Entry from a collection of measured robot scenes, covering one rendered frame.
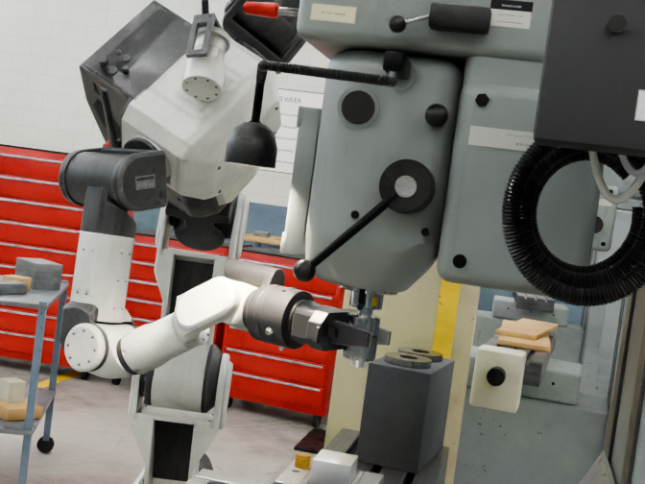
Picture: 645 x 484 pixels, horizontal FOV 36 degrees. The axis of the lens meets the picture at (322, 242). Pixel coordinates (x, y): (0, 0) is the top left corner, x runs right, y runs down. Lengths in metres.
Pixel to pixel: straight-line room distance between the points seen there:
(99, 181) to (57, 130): 10.00
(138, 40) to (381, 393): 0.77
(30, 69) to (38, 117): 0.55
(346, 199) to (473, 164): 0.18
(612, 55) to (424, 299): 2.17
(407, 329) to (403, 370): 1.31
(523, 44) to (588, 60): 0.27
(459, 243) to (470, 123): 0.15
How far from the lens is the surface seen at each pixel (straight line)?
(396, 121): 1.31
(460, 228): 1.28
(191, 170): 1.72
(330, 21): 1.32
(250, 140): 1.38
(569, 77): 1.04
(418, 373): 1.84
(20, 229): 6.75
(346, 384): 3.21
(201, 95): 1.67
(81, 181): 1.70
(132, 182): 1.65
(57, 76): 11.73
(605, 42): 1.04
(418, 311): 3.15
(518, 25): 1.30
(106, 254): 1.66
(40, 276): 4.61
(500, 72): 1.30
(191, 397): 2.07
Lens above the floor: 1.44
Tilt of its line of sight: 3 degrees down
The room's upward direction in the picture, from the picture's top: 8 degrees clockwise
